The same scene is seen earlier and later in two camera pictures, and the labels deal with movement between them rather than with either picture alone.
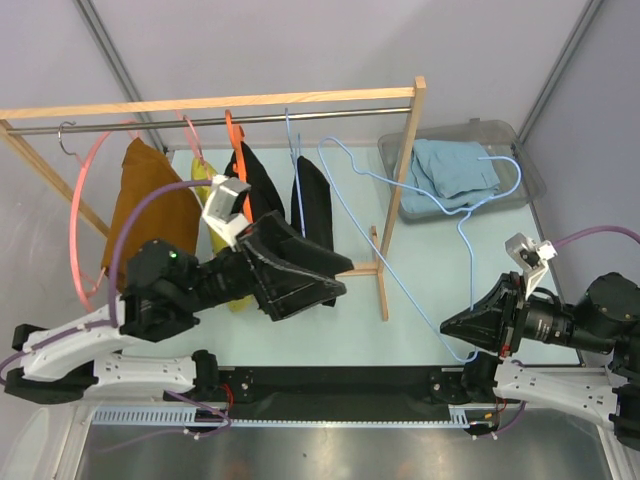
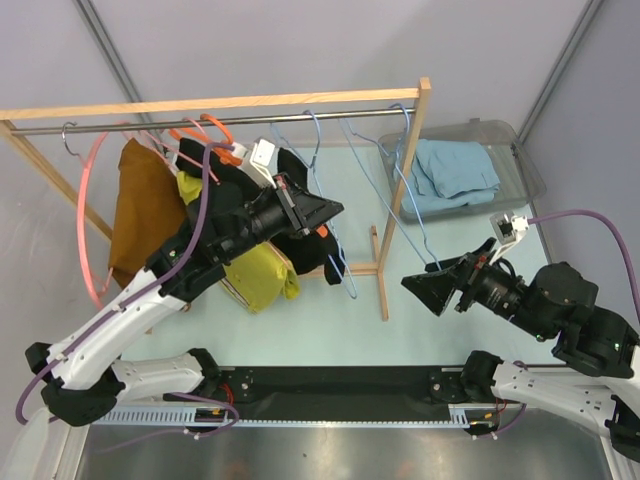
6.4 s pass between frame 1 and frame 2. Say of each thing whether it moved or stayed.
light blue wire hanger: moved
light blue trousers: stayed
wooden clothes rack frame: stayed
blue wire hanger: moved
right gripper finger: moved
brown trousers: stayed
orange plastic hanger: moved
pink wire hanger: moved
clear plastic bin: stayed
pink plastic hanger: moved
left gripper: moved
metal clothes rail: stayed
